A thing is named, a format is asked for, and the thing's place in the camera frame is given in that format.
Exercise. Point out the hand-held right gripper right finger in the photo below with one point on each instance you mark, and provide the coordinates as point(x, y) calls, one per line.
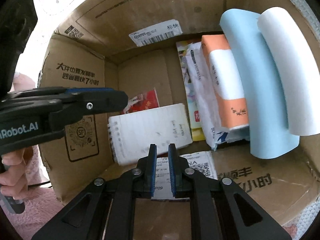
point(172, 170)

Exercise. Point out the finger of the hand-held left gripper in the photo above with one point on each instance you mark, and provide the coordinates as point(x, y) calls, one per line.
point(100, 102)
point(87, 90)

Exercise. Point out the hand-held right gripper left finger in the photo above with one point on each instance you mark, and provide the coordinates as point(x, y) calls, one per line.
point(152, 170)

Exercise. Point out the white box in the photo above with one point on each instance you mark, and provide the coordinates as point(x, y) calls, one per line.
point(150, 130)

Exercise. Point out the brown cardboard box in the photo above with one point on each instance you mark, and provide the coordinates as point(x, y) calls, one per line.
point(140, 72)

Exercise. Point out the white soft packet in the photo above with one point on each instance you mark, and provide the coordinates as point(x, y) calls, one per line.
point(200, 92)

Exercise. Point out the anime print packet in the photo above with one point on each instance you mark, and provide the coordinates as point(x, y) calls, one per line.
point(185, 80)

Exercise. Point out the person's left hand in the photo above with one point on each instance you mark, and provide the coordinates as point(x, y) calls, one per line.
point(12, 172)

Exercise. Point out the red photo card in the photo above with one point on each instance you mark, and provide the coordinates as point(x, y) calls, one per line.
point(147, 101)

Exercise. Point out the orange white tissue pack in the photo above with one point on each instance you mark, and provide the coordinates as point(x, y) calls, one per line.
point(225, 80)

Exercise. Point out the light blue paper roll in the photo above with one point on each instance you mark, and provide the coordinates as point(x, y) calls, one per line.
point(260, 92)

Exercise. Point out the white paper roll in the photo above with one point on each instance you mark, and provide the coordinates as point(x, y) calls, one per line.
point(287, 67)

